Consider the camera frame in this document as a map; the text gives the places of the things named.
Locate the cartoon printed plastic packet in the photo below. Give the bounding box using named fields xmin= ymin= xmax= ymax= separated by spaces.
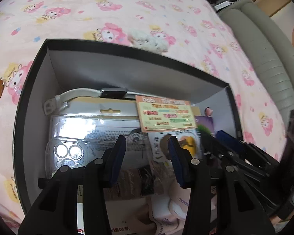
xmin=48 ymin=96 xmax=152 ymax=167

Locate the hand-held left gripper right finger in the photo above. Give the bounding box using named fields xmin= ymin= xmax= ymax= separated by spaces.
xmin=168 ymin=135 xmax=276 ymax=235

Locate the purple packet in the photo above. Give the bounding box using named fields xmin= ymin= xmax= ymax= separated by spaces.
xmin=195 ymin=116 xmax=215 ymax=137

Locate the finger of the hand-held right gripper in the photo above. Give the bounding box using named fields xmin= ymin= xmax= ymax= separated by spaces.
xmin=216 ymin=130 xmax=280 ymax=171
xmin=201 ymin=134 xmax=266 ymax=178

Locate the brown printed packet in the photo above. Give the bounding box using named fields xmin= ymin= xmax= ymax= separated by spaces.
xmin=105 ymin=168 xmax=153 ymax=197

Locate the pink printed blanket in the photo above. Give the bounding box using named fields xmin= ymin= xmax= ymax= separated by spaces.
xmin=0 ymin=0 xmax=292 ymax=228

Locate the pale pink fabric bundle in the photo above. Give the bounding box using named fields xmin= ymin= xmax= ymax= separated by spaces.
xmin=147 ymin=183 xmax=213 ymax=235

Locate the white power strip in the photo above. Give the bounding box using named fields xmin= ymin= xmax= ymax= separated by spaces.
xmin=212 ymin=1 xmax=232 ymax=10

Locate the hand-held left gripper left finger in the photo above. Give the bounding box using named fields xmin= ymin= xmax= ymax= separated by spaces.
xmin=18 ymin=135 xmax=127 ymax=235

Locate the smartwatch with white strap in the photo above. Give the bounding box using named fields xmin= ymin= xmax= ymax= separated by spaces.
xmin=43 ymin=87 xmax=128 ymax=116

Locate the black cardboard box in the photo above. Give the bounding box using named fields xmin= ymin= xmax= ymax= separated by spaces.
xmin=13 ymin=38 xmax=243 ymax=235

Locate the clear phone case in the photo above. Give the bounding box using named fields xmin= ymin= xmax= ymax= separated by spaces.
xmin=45 ymin=136 xmax=108 ymax=180

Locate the orange card sticker pack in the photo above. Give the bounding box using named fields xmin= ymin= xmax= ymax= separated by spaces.
xmin=135 ymin=95 xmax=202 ymax=169

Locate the grey-green padded headboard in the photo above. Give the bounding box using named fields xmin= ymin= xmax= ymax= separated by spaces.
xmin=219 ymin=0 xmax=294 ymax=113

